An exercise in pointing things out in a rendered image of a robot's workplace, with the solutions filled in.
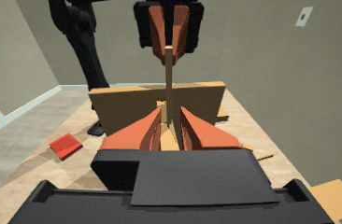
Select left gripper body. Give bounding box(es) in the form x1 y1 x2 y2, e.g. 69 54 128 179
134 1 204 53

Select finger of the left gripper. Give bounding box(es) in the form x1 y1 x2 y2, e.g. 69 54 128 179
172 6 190 66
148 6 165 66

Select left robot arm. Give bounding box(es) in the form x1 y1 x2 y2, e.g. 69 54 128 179
49 0 110 136

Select tan flat board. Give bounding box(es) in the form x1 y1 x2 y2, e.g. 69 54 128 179
217 107 229 121

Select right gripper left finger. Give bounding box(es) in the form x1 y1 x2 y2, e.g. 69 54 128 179
98 107 162 150

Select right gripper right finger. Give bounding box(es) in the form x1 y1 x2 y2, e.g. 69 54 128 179
180 107 243 150

